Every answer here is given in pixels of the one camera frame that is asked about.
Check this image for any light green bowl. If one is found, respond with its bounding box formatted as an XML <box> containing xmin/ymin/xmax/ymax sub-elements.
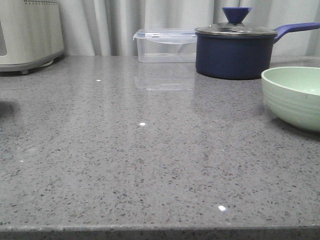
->
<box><xmin>261</xmin><ymin>66</ymin><xmax>320</xmax><ymax>132</ymax></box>

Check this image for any clear plastic food container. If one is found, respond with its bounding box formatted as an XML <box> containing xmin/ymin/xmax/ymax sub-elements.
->
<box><xmin>133</xmin><ymin>28</ymin><xmax>197</xmax><ymax>63</ymax></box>

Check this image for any dark blue saucepan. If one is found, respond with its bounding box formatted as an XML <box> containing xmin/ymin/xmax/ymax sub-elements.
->
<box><xmin>195</xmin><ymin>22</ymin><xmax>320</xmax><ymax>80</ymax></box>

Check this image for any cream white toaster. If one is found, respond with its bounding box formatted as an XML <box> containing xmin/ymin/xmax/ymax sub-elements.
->
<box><xmin>0</xmin><ymin>0</ymin><xmax>65</xmax><ymax>74</ymax></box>

